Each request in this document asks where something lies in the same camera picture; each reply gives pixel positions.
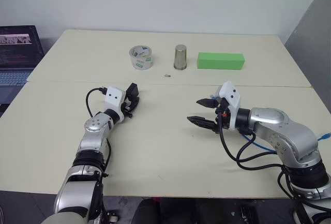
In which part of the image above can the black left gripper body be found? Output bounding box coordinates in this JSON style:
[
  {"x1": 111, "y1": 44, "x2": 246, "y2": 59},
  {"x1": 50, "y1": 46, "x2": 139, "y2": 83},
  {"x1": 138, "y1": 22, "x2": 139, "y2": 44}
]
[{"x1": 121, "y1": 97, "x2": 136, "y2": 118}]

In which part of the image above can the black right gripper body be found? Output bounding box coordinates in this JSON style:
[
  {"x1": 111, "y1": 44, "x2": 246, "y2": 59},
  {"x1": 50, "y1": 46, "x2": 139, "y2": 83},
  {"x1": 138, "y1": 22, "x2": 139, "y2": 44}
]
[{"x1": 214, "y1": 99, "x2": 231, "y2": 133}]

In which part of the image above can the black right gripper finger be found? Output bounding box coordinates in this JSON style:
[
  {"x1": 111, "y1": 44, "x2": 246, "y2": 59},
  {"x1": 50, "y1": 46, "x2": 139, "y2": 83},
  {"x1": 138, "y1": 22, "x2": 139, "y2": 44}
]
[
  {"x1": 195, "y1": 97, "x2": 217, "y2": 109},
  {"x1": 186, "y1": 115, "x2": 218, "y2": 133}
]

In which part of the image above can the blue Ethernet cable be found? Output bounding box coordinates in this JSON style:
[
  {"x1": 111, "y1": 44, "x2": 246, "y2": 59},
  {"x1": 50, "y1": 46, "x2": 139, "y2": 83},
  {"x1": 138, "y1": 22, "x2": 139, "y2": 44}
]
[{"x1": 209, "y1": 93, "x2": 331, "y2": 155}]

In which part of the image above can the green rectangular block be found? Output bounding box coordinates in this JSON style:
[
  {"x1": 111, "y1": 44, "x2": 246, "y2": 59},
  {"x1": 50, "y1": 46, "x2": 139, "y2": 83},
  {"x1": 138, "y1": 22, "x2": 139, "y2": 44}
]
[{"x1": 197, "y1": 52, "x2": 246, "y2": 70}]

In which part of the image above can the clear packing tape roll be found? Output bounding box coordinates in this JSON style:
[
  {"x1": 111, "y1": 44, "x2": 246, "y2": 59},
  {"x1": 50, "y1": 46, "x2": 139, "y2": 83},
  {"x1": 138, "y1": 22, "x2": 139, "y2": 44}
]
[{"x1": 128, "y1": 44, "x2": 153, "y2": 70}]

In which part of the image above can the stainless steel cup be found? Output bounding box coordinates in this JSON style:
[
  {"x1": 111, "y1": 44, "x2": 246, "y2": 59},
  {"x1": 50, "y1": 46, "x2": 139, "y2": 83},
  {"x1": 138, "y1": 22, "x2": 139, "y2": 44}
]
[{"x1": 173, "y1": 43, "x2": 188, "y2": 71}]

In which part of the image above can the grey partition panel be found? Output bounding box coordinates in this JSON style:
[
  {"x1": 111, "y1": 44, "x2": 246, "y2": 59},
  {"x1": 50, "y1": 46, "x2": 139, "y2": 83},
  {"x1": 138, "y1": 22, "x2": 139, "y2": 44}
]
[{"x1": 284, "y1": 0, "x2": 331, "y2": 142}]

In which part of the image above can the open dark laptop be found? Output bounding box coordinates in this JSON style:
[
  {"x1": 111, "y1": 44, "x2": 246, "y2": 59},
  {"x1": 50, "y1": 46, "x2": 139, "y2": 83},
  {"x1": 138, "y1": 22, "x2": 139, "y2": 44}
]
[{"x1": 0, "y1": 25, "x2": 43, "y2": 106}]

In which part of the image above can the grey robot body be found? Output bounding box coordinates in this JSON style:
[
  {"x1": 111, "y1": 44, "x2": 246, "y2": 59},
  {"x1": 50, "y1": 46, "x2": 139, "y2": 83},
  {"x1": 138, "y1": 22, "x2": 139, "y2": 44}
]
[{"x1": 38, "y1": 209, "x2": 90, "y2": 224}]

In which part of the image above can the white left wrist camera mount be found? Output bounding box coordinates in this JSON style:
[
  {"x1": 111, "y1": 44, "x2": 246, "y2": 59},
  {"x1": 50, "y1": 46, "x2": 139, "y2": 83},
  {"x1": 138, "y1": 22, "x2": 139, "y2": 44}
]
[{"x1": 104, "y1": 86, "x2": 127, "y2": 123}]

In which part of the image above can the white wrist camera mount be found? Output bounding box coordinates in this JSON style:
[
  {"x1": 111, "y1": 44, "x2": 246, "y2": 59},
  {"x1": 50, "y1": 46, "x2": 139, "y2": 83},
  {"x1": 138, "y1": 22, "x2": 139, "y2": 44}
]
[
  {"x1": 104, "y1": 86, "x2": 127, "y2": 123},
  {"x1": 218, "y1": 81, "x2": 242, "y2": 131}
]

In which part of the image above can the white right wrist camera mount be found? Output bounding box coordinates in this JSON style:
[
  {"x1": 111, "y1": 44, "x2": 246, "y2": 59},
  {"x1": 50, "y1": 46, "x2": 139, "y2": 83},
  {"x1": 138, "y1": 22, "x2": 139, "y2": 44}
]
[{"x1": 218, "y1": 81, "x2": 242, "y2": 131}]

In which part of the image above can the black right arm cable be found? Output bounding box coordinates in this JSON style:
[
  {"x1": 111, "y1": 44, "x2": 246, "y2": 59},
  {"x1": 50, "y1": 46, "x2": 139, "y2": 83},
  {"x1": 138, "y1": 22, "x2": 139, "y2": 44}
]
[{"x1": 216, "y1": 110, "x2": 303, "y2": 204}]

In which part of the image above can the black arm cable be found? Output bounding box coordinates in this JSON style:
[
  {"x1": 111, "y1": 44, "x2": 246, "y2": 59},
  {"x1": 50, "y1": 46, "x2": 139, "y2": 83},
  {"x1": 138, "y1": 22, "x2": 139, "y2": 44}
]
[
  {"x1": 85, "y1": 86, "x2": 112, "y2": 181},
  {"x1": 216, "y1": 110, "x2": 303, "y2": 204}
]

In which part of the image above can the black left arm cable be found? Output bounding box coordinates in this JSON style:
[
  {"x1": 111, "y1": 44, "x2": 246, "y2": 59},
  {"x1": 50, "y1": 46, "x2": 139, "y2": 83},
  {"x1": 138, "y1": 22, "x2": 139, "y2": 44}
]
[{"x1": 85, "y1": 86, "x2": 112, "y2": 181}]

